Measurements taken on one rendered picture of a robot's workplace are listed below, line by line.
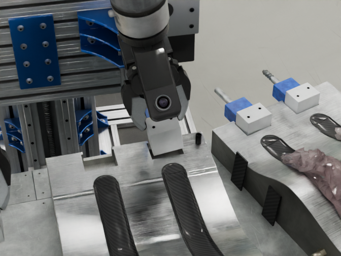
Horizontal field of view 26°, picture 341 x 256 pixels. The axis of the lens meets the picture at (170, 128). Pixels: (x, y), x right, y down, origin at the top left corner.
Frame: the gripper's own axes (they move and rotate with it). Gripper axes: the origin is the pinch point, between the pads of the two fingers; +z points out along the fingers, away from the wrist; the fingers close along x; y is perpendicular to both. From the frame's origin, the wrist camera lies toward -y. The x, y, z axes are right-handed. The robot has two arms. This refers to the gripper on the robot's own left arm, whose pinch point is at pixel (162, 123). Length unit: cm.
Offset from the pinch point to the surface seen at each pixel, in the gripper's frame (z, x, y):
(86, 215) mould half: 2.3, 14.8, -11.4
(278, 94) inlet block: 13.6, -23.2, 10.4
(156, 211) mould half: 3.6, 4.6, -13.2
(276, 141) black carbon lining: 12.1, -18.8, -0.8
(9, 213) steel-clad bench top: 10.6, 27.5, -1.6
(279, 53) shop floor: 122, -63, 116
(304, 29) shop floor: 126, -79, 129
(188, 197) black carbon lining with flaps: 4.8, -0.7, -11.6
